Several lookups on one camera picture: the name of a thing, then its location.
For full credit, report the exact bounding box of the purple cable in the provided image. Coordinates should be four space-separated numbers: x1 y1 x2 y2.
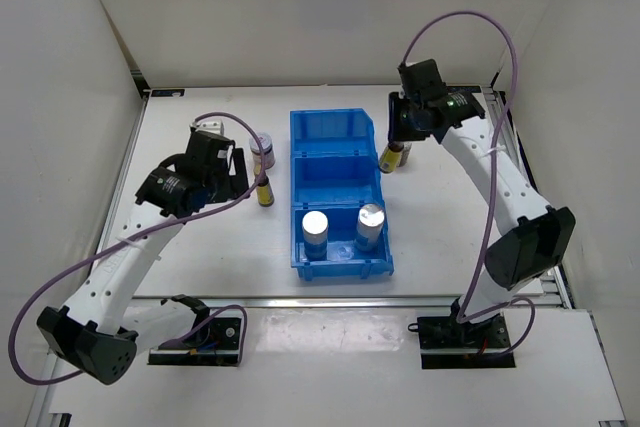
8 112 266 387
402 10 536 354

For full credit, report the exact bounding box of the aluminium front rail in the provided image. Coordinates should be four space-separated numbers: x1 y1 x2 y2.
54 295 571 333

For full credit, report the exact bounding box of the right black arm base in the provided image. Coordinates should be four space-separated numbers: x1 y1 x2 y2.
407 314 516 370

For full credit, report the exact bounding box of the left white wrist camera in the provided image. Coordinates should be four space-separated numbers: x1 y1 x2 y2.
190 119 224 136

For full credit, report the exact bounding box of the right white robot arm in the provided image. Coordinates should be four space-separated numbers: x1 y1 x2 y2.
388 59 576 347

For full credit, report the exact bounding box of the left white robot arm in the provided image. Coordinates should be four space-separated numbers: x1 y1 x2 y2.
37 130 249 385

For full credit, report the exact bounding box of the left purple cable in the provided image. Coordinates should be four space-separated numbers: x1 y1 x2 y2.
8 112 266 387

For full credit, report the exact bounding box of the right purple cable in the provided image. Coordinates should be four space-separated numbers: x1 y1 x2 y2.
402 10 536 354

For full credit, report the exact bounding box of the yellow small bottle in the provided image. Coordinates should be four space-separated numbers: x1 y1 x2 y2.
378 142 404 174
254 165 275 207

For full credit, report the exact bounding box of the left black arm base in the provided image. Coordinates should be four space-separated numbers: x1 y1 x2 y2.
147 305 248 367

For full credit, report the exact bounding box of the silver-lid shaker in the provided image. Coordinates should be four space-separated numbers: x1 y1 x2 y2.
355 203 386 252
302 211 329 260

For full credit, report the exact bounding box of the blue three-compartment bin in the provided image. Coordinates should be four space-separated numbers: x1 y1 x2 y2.
290 109 394 281

